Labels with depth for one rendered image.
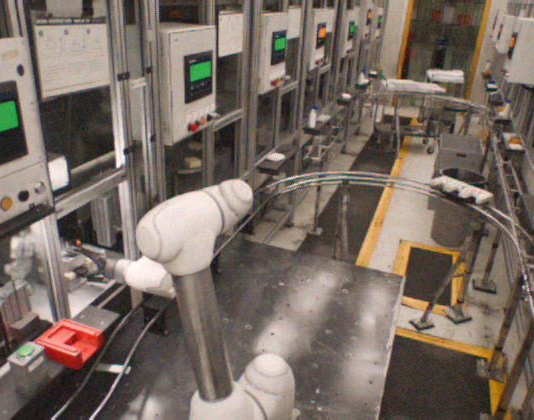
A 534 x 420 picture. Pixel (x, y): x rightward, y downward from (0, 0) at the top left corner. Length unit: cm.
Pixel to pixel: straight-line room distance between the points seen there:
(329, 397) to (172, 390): 55
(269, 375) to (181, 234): 56
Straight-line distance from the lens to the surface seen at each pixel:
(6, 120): 137
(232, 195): 120
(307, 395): 179
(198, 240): 114
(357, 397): 182
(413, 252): 418
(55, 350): 160
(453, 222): 432
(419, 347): 317
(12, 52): 140
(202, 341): 126
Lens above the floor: 198
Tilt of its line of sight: 26 degrees down
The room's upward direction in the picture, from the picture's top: 3 degrees clockwise
